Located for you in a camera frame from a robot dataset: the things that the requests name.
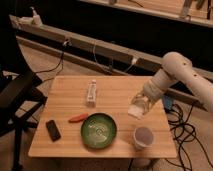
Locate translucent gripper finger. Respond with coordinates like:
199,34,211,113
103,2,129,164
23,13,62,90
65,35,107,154
138,102,153,118
131,95,144,106

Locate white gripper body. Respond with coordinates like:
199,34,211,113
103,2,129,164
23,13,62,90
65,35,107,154
138,91,161,105

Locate white sponge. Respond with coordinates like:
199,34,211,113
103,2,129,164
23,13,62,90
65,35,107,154
128,105,144,119

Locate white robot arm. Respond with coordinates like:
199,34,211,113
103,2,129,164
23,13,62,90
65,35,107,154
128,52,213,119

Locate blue box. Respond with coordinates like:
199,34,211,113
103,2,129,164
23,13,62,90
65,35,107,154
162,96,173,110

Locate white tube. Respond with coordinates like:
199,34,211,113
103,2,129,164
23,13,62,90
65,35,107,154
86,80,97,106

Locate green bowl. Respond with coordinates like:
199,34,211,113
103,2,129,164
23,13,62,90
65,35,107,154
81,113,117,149

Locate wooden table board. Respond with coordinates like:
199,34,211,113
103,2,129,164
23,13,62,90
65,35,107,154
28,76,177,158

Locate orange carrot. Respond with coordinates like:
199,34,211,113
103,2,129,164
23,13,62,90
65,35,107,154
68,113,89,123

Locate black phone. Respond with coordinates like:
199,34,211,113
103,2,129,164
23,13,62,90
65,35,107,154
46,120,61,141

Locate black chair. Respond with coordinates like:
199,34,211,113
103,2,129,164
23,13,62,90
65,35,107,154
0,71,47,171

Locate white spray bottle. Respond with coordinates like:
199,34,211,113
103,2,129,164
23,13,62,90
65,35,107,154
30,7,43,27

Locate black cables bundle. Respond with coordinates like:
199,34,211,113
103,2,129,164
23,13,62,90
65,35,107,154
165,99,213,171

